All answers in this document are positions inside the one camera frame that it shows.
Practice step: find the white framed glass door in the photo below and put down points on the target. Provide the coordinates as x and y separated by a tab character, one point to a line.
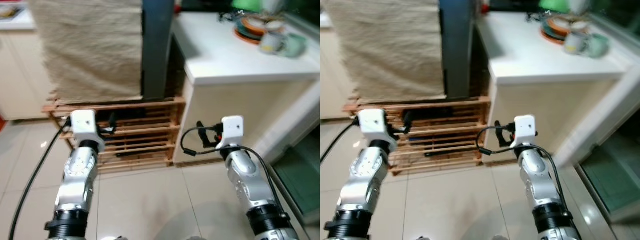
292	117
595	120

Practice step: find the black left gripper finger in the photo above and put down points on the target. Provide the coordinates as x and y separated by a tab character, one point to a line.
408	120
112	121

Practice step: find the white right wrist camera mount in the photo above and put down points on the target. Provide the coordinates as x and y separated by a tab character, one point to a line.
525	129
233	130

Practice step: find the stack of coloured plates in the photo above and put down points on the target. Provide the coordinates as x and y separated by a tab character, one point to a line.
552	29
247	29

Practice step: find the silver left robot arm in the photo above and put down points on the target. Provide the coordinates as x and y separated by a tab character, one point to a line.
360	185
75	185

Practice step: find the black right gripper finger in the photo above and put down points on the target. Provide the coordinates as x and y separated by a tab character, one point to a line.
200	132
498	131

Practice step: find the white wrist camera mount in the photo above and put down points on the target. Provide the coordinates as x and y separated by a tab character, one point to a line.
525	129
374	127
233	130
85	127

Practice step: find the grey mug with yellow print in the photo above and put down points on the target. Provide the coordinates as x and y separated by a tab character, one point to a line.
270	44
575	44

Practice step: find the bright green object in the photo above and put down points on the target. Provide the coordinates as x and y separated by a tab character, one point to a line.
552	5
245	5

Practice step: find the dark grey upright panel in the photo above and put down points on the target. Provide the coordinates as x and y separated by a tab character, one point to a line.
457	50
158	50

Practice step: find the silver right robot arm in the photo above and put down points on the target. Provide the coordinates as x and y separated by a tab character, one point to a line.
247	185
537	185

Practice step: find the beige kitchen cabinet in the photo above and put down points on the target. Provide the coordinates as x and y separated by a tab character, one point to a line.
332	75
20	75

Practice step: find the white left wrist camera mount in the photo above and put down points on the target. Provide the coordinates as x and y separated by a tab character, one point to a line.
374	127
85	127

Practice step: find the white kitchen counter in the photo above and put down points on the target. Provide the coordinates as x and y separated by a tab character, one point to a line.
225	60
525	60

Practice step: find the pale green mug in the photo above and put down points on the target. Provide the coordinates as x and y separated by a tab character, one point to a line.
599	46
296	46

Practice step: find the wooden slatted rack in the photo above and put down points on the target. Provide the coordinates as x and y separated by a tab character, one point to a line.
150	145
450	147

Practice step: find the beige hanging towel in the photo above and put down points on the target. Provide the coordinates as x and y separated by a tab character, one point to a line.
90	50
390	50

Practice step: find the small dark yellow object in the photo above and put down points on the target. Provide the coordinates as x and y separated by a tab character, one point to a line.
10	12

